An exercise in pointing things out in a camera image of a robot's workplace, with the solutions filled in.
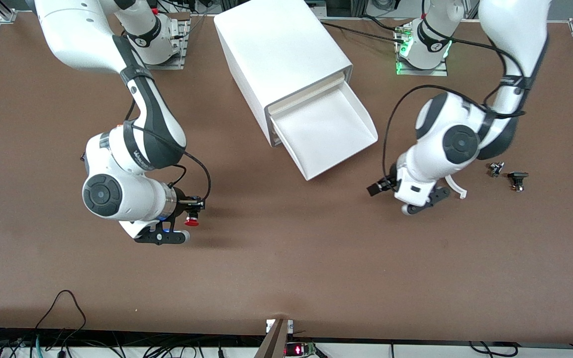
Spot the white curved plastic arc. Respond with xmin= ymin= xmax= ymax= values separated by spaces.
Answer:
xmin=444 ymin=175 xmax=468 ymax=200

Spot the small black knob part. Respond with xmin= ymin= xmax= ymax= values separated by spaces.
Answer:
xmin=508 ymin=172 xmax=530 ymax=192

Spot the device with red display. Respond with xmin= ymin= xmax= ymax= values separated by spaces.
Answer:
xmin=285 ymin=342 xmax=318 ymax=358

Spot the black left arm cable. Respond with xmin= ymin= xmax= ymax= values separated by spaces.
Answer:
xmin=381 ymin=0 xmax=527 ymax=185

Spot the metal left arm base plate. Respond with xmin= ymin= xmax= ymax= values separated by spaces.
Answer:
xmin=395 ymin=22 xmax=449 ymax=77

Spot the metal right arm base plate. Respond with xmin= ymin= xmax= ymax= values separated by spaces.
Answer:
xmin=142 ymin=12 xmax=190 ymax=70

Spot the black looped cable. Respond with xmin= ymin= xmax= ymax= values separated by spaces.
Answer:
xmin=34 ymin=289 xmax=88 ymax=345

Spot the black table cable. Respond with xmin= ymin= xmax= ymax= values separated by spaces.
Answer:
xmin=364 ymin=14 xmax=406 ymax=33
xmin=319 ymin=21 xmax=407 ymax=45

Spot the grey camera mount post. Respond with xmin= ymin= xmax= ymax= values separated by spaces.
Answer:
xmin=254 ymin=318 xmax=295 ymax=358

